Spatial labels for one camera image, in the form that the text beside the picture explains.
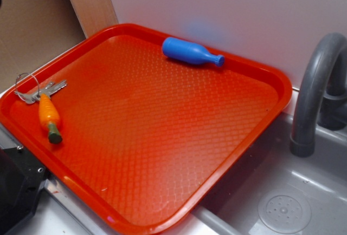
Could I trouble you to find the silver keys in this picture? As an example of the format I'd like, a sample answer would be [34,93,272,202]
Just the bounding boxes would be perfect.
[14,73,68,105]

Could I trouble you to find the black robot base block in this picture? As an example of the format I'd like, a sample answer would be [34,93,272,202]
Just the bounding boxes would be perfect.
[1,148,48,234]

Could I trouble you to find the red plastic tray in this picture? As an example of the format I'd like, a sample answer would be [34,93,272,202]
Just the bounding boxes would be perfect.
[1,24,292,234]

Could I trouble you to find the blue toy bottle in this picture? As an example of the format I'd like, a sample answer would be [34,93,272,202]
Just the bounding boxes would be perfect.
[162,37,225,67]

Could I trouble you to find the orange toy carrot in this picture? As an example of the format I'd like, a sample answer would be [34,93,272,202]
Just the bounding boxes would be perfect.
[38,94,62,144]

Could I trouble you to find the grey toy sink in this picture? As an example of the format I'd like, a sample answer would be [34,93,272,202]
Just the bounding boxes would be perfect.
[191,112,347,235]

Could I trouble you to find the light wooden board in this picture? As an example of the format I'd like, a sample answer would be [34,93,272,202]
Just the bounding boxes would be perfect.
[70,0,118,37]

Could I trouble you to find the grey toy faucet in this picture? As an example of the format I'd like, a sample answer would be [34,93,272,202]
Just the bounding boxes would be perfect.
[290,32,346,158]

